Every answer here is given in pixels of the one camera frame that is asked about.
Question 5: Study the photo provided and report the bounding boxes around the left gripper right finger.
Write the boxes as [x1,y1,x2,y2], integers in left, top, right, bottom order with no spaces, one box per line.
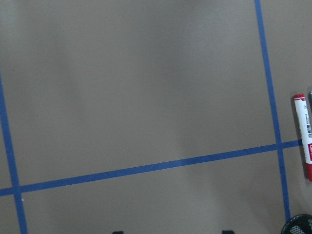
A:
[221,230,234,234]

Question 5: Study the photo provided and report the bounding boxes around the red marker pen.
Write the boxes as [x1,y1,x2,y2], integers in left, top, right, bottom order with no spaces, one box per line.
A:
[293,94,312,181]

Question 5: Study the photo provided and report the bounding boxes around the blue marker pen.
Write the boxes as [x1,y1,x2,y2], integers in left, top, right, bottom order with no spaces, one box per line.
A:
[309,91,312,112]

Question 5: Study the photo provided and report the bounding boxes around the black mesh pen cup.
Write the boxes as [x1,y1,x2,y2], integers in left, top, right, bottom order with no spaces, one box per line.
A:
[281,214,312,234]

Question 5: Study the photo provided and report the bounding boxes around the brown paper table mat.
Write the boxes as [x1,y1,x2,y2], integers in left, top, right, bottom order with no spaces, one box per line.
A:
[0,0,312,234]

